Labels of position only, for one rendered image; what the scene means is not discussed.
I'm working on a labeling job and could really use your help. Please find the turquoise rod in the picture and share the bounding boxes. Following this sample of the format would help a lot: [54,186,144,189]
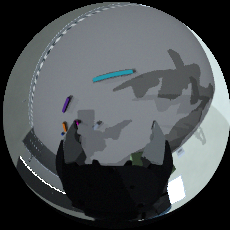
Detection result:
[93,70,133,82]

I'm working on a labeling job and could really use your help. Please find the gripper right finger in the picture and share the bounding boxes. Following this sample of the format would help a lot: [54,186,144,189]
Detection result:
[141,120,173,195]

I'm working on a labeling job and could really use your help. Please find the grey rod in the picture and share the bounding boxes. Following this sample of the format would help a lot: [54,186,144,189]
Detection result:
[92,122,100,130]

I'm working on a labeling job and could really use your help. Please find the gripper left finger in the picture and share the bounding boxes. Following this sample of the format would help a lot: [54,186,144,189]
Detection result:
[55,121,87,191]

